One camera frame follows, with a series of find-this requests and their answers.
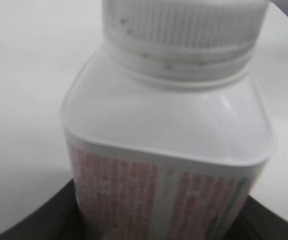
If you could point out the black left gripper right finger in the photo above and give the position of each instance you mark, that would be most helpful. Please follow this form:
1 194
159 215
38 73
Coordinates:
256 222

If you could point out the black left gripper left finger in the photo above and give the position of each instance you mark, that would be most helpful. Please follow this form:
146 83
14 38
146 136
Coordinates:
58 219

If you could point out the white yili changqing bottle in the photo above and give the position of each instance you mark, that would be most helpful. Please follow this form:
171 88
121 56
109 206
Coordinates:
156 159

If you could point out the white ribbed bottle cap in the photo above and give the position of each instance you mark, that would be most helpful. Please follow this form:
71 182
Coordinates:
182 39

